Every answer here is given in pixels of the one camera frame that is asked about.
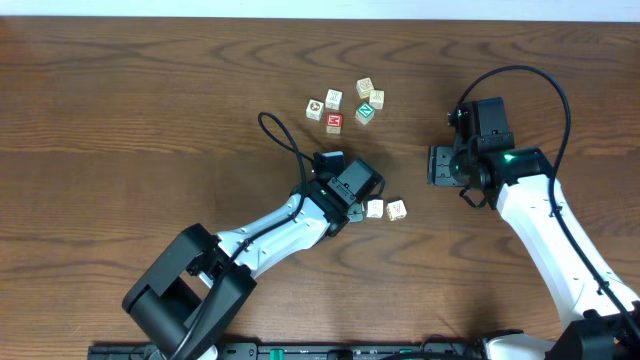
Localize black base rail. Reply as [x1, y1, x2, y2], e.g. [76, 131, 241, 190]
[87, 340, 556, 360]

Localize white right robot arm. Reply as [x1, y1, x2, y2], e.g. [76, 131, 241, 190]
[428, 145, 639, 359]

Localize green N wooden block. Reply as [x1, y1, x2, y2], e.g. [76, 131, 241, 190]
[355, 102, 376, 125]

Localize plain wooden block top right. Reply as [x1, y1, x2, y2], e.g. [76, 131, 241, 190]
[369, 90, 385, 110]

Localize yellow-edged wooden block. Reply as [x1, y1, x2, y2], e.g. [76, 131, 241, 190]
[366, 199, 384, 218]

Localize plain wooden block upper middle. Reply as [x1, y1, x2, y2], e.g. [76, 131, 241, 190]
[325, 89, 343, 111]

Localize wooden block with round picture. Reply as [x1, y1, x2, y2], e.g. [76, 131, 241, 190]
[305, 99, 324, 121]

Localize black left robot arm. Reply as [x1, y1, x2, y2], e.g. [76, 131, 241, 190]
[122, 159, 383, 359]

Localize yellow-print wooden block top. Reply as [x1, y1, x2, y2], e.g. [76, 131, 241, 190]
[356, 77, 375, 99]

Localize red M wooden block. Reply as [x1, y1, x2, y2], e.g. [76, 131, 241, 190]
[326, 113, 343, 134]

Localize plain wooden block placed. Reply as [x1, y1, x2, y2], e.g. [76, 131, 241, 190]
[386, 200, 407, 221]

